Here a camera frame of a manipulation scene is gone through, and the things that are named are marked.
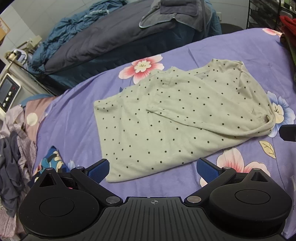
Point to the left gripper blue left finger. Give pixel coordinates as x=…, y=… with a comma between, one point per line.
x=96, y=172

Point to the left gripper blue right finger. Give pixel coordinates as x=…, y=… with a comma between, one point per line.
x=213, y=174

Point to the beige polka dot shirt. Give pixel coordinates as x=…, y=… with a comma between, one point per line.
x=175, y=117

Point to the pile of purple grey clothes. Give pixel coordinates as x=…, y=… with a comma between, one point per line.
x=18, y=155

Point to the navy floral folded garment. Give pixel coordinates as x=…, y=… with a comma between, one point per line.
x=51, y=160

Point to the pink floral pillow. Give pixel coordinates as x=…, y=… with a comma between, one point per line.
x=34, y=109

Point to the dark bed base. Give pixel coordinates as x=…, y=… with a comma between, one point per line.
x=73, y=72

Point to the red garment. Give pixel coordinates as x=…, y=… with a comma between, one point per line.
x=289, y=28

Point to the black metal rack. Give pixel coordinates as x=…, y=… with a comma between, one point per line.
x=266, y=13

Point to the white appliance with display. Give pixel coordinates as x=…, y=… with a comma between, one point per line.
x=8, y=91

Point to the grey towel with blue trim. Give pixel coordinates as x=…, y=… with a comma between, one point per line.
x=194, y=14

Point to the dark grey quilt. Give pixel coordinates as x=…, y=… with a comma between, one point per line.
x=109, y=32

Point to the blue crumpled blanket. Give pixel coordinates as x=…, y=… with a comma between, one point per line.
x=66, y=29

